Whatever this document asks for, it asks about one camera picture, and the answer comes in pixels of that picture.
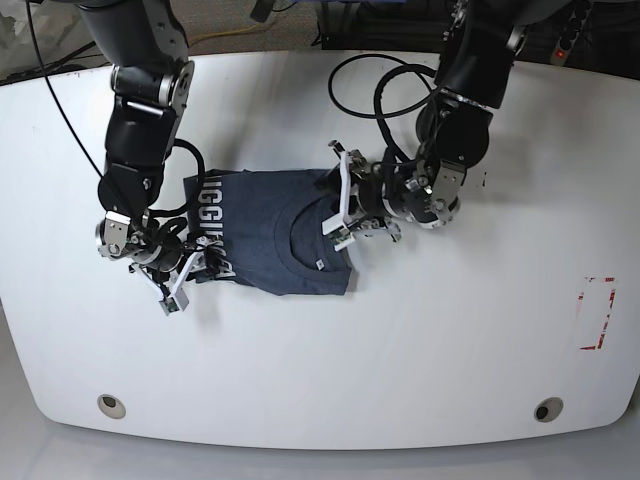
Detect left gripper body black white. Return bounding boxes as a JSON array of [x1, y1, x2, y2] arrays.
[[322, 140, 402, 242]]

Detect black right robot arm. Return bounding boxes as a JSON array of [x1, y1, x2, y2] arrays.
[[76, 1, 208, 312]]

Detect red tape rectangle marking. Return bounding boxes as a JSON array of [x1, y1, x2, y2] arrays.
[[576, 277, 617, 351]]

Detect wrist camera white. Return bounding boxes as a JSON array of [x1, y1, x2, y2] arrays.
[[322, 221, 355, 252], [159, 291, 189, 316]]

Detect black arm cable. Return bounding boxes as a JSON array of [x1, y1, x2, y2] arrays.
[[328, 53, 441, 166], [144, 138, 207, 221]]

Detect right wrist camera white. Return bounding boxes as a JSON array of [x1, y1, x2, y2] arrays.
[[159, 291, 189, 316]]

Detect right table grommet hole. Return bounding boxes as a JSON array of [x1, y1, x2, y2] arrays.
[[534, 397, 564, 423]]

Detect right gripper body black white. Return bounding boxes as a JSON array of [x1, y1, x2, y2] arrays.
[[129, 236, 213, 300]]

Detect yellow cable on floor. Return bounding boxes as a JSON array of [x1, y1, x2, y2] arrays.
[[192, 22, 256, 46]]

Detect table grommet hole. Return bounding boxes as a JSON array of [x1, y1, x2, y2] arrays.
[[534, 397, 564, 423], [97, 394, 126, 420]]

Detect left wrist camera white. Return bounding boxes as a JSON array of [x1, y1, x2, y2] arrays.
[[322, 221, 355, 252]]

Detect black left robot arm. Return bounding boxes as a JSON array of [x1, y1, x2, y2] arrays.
[[322, 1, 566, 251]]

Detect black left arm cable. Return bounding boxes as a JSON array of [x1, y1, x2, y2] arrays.
[[328, 53, 441, 166]]

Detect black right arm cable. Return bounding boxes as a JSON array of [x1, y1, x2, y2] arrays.
[[144, 138, 207, 221]]

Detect dark blue T-shirt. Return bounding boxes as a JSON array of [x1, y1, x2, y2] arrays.
[[183, 169, 351, 296]]

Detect left table grommet hole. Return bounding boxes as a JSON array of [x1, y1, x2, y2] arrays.
[[97, 394, 126, 420]]

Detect black power strip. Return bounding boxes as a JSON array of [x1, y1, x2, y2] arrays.
[[549, 9, 588, 66]]

